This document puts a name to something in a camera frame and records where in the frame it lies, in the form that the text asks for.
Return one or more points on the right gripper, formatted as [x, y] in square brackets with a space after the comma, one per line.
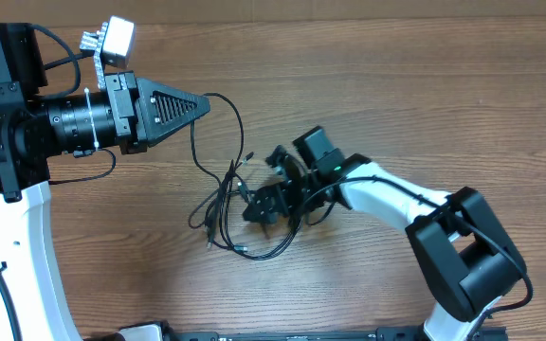
[269, 196]

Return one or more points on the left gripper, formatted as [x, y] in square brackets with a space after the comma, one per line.
[141, 95]

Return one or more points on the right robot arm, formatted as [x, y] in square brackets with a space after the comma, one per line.
[470, 264]

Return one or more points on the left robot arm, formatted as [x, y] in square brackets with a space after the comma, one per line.
[33, 128]

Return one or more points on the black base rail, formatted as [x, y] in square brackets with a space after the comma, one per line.
[339, 335]

